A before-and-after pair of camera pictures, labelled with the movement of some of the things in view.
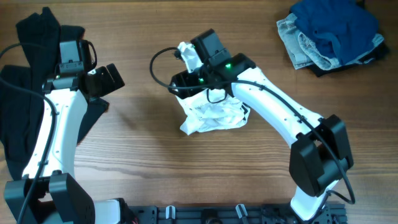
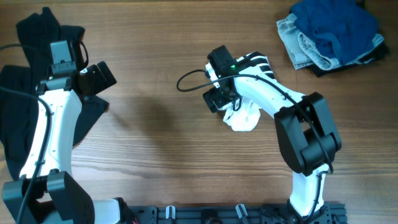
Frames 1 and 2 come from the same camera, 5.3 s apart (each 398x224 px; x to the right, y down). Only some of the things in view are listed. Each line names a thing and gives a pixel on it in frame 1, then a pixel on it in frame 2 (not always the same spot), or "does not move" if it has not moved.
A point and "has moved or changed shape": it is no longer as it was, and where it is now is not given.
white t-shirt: (212, 109) has moved or changed shape
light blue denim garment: (301, 52) does not move
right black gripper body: (181, 82) → (212, 102)
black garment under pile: (321, 71) does not move
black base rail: (275, 214) does not move
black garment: (22, 97) does not move
